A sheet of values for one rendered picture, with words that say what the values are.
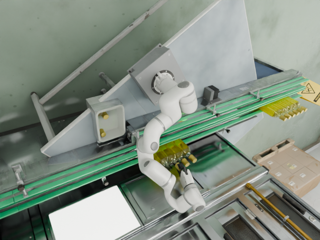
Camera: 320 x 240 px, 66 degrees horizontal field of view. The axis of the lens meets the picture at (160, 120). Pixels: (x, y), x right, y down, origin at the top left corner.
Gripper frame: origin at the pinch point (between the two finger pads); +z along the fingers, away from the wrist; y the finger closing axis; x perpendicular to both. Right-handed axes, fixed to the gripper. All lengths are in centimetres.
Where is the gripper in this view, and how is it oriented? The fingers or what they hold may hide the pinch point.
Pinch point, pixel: (180, 168)
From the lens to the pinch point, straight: 152.5
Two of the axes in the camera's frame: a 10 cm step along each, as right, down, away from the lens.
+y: 0.3, -8.1, -5.9
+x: -9.6, 1.5, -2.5
